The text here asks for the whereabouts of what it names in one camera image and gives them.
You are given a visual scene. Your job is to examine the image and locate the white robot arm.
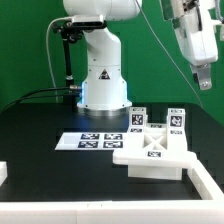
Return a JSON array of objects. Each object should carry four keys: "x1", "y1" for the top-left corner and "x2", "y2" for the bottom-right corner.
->
[{"x1": 63, "y1": 0, "x2": 219, "y2": 114}]

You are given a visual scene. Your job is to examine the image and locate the white border wall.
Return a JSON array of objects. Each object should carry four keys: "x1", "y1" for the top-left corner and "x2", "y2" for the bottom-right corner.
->
[{"x1": 0, "y1": 163, "x2": 224, "y2": 224}]

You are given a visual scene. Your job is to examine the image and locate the white chair seat block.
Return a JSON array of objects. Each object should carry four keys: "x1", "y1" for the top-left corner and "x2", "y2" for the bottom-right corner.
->
[{"x1": 128, "y1": 165, "x2": 182, "y2": 180}]

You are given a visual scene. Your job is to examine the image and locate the white marker cube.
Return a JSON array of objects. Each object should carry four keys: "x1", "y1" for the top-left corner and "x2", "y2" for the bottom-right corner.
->
[
  {"x1": 129, "y1": 107, "x2": 146, "y2": 128},
  {"x1": 167, "y1": 108, "x2": 185, "y2": 129}
]

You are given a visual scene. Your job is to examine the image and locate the white camera cable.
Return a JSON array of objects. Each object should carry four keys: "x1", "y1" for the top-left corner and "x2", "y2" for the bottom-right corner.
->
[{"x1": 45, "y1": 15, "x2": 73, "y2": 103}]

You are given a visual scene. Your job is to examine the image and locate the white small block left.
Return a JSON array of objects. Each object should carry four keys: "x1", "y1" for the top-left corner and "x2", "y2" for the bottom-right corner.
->
[{"x1": 0, "y1": 162, "x2": 8, "y2": 187}]

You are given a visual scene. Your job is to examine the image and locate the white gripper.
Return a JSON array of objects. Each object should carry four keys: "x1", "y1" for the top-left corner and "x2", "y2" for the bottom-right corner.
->
[{"x1": 173, "y1": 9, "x2": 218, "y2": 90}]

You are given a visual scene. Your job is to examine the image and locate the black camera on stand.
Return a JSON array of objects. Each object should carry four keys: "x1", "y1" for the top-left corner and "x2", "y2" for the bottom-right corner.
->
[{"x1": 49, "y1": 17, "x2": 106, "y2": 104}]

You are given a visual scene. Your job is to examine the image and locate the black cables at base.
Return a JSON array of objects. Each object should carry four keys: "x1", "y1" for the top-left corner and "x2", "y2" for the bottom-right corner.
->
[{"x1": 0, "y1": 85, "x2": 82, "y2": 113}]

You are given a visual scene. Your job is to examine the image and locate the white marker base plate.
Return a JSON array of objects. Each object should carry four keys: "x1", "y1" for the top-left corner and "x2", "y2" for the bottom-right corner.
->
[{"x1": 55, "y1": 132, "x2": 127, "y2": 150}]

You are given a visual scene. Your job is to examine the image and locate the white chair back frame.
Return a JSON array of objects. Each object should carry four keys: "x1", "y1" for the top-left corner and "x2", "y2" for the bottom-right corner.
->
[{"x1": 113, "y1": 123, "x2": 197, "y2": 169}]

